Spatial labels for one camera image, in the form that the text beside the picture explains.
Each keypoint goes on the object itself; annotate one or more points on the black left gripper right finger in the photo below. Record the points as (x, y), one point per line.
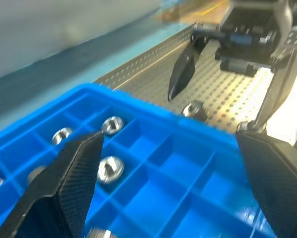
(279, 86)

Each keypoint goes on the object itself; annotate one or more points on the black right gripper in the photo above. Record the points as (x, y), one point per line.
(237, 53)

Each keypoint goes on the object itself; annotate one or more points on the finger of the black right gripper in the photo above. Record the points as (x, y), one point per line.
(64, 188)
(279, 188)

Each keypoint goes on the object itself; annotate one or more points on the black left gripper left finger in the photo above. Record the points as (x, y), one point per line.
(183, 72)

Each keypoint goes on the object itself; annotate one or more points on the blue compartment tray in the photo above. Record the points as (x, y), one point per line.
(175, 173)

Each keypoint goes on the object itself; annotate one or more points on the perforated stainless steel tray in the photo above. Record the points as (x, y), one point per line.
(225, 86)

